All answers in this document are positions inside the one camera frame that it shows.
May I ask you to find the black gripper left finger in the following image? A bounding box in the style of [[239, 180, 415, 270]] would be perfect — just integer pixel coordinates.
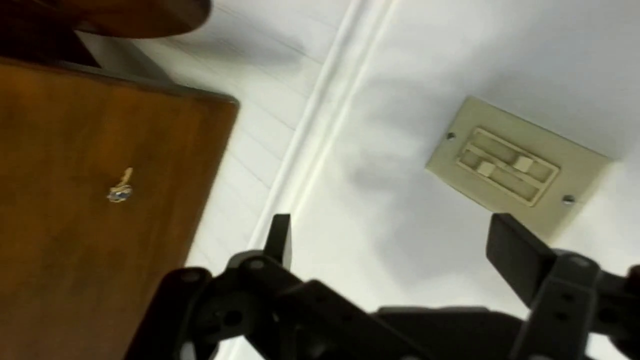
[[123, 212, 402, 360]]

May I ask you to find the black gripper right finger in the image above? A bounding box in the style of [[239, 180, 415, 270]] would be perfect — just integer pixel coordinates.
[[484, 212, 640, 360]]

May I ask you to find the white vertical trim moulding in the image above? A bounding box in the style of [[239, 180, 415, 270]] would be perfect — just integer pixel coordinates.
[[245, 0, 402, 253]]

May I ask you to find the brown wooden cabinet door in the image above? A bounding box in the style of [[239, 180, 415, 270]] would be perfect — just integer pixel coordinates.
[[0, 55, 242, 360]]

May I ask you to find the dark round wooden object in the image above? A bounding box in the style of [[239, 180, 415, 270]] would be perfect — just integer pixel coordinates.
[[0, 0, 213, 68]]

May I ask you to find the beige light switch plate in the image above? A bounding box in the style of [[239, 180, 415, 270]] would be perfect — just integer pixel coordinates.
[[424, 94, 612, 240]]

